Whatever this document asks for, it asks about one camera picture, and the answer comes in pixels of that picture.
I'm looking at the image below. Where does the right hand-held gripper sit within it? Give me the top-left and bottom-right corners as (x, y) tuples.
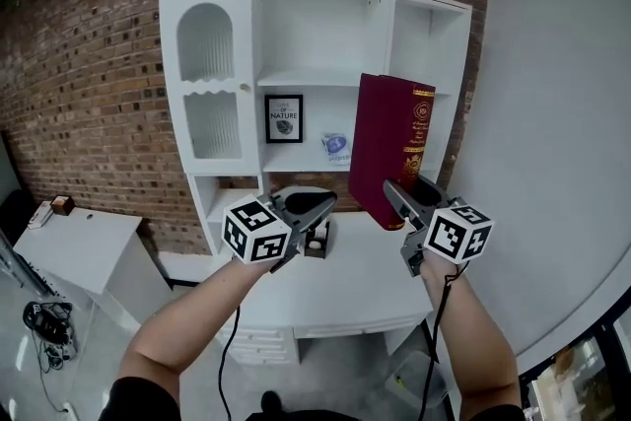
(383, 175), (495, 278)

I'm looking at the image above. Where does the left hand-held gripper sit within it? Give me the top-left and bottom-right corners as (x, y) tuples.
(222, 185), (339, 274)

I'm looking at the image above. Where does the dark red hardcover book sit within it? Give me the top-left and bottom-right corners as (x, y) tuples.
(347, 72), (438, 233)

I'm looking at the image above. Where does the person's right forearm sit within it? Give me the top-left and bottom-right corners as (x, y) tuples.
(418, 254), (523, 415)

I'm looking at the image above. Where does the person's left forearm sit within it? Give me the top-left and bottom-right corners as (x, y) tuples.
(117, 254), (277, 403)

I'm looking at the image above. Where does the dark wooden organiser box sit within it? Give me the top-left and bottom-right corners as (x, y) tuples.
(304, 221), (330, 259)

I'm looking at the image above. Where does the white and blue wipes packet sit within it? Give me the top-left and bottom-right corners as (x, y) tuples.
(319, 130), (353, 167)

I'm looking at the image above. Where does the white shelf cabinet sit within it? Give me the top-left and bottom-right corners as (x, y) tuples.
(158, 0), (473, 369)

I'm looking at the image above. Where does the black framed leaf picture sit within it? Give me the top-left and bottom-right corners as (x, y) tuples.
(263, 93), (305, 145)

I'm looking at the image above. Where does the grey bin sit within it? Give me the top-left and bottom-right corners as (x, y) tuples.
(386, 349), (453, 410)

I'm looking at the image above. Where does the white arched ribbed-glass cabinet door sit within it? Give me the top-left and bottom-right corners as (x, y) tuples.
(160, 0), (257, 174)

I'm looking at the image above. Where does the person's black shoe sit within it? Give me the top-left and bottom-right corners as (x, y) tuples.
(259, 389), (282, 415)

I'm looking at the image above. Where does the white side table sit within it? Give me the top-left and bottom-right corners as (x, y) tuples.
(13, 206), (174, 326)

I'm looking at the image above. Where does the black framed glass door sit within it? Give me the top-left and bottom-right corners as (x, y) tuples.
(517, 290), (631, 421)

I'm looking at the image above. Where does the small brown box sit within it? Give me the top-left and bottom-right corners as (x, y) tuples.
(50, 194), (76, 217)

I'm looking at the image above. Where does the person's black shirt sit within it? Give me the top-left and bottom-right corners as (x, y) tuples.
(98, 377), (528, 421)

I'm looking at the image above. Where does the small white box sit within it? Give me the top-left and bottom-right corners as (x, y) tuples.
(28, 204), (53, 229)

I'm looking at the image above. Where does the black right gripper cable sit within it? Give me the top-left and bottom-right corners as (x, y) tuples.
(416, 260), (470, 421)

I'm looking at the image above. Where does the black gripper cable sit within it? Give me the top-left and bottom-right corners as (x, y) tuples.
(416, 260), (470, 421)
(217, 305), (243, 421)

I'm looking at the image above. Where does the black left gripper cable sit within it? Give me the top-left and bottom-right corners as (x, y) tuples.
(217, 305), (243, 421)

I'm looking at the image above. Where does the black device with cables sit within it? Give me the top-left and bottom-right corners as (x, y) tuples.
(23, 301), (78, 374)

